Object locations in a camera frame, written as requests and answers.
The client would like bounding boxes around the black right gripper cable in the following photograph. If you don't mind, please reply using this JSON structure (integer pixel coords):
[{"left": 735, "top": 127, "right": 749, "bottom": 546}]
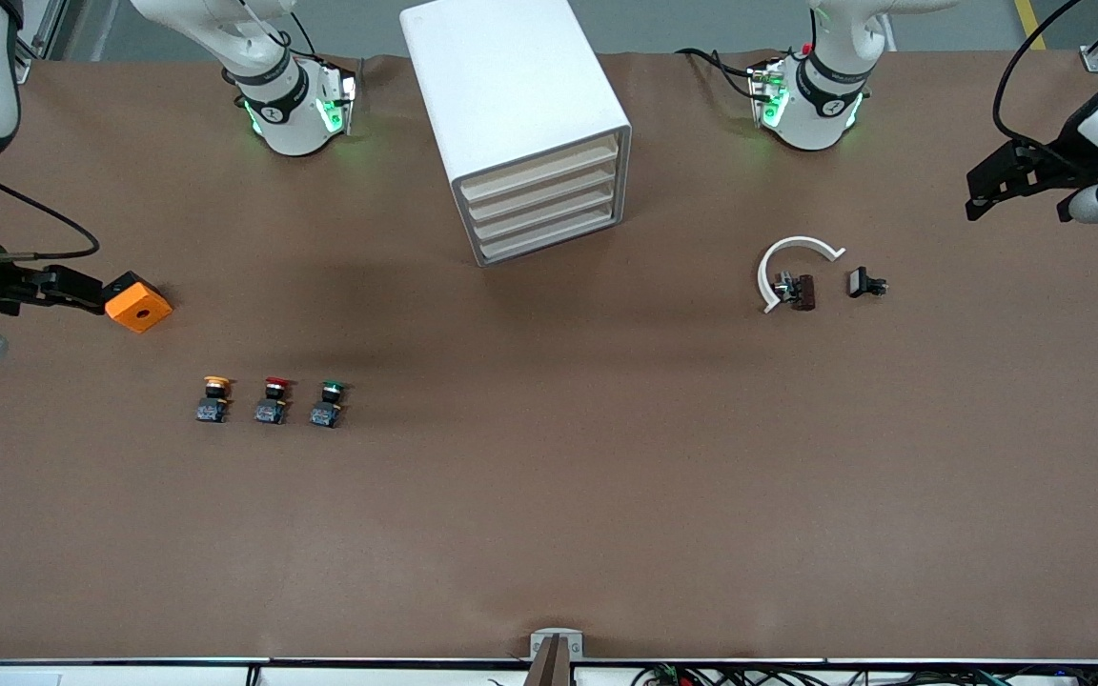
[{"left": 0, "top": 168, "right": 101, "bottom": 263}]

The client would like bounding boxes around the red push button switch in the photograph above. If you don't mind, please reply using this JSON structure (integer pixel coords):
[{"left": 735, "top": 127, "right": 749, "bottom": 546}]
[{"left": 255, "top": 376, "right": 293, "bottom": 426}]

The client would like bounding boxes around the white table edge rail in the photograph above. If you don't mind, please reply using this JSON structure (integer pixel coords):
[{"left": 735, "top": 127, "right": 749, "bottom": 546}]
[{"left": 0, "top": 657, "right": 1098, "bottom": 686}]

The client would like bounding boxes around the green push button switch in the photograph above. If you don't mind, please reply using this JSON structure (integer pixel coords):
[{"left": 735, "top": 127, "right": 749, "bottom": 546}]
[{"left": 309, "top": 379, "right": 348, "bottom": 429}]

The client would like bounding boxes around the metal table edge bracket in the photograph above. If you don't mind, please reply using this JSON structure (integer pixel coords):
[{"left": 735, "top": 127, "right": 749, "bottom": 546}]
[{"left": 525, "top": 629, "right": 584, "bottom": 686}]

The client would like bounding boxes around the black cable bundle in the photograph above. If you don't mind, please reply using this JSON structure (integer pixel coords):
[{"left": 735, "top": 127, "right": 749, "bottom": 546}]
[{"left": 630, "top": 664, "right": 1098, "bottom": 686}]

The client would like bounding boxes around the dark brown switch component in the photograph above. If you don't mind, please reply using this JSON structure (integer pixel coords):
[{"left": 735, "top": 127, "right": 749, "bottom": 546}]
[{"left": 771, "top": 272, "right": 817, "bottom": 313}]

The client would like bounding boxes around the brown table mat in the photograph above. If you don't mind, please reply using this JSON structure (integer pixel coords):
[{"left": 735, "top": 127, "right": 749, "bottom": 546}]
[{"left": 0, "top": 50, "right": 1098, "bottom": 663}]

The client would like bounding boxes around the black arm base cable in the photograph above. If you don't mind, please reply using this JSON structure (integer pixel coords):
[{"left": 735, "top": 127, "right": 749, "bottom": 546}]
[{"left": 678, "top": 48, "right": 762, "bottom": 104}]

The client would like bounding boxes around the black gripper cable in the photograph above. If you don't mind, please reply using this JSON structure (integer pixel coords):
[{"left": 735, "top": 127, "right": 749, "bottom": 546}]
[
  {"left": 0, "top": 168, "right": 101, "bottom": 263},
  {"left": 991, "top": 0, "right": 1086, "bottom": 169}
]

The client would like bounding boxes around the orange and black switch box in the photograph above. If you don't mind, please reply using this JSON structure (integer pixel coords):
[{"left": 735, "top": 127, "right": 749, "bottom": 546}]
[{"left": 101, "top": 271, "right": 173, "bottom": 334}]

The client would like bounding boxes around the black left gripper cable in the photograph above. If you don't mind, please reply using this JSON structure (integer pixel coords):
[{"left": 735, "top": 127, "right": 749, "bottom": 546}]
[{"left": 991, "top": 0, "right": 1086, "bottom": 169}]

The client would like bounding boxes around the yellow push button switch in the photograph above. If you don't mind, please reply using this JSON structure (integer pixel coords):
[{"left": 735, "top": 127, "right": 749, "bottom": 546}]
[{"left": 194, "top": 375, "right": 232, "bottom": 426}]

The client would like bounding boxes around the white curved plastic guard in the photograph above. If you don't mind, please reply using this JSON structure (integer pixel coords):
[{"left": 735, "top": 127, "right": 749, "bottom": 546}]
[{"left": 757, "top": 235, "right": 847, "bottom": 315}]

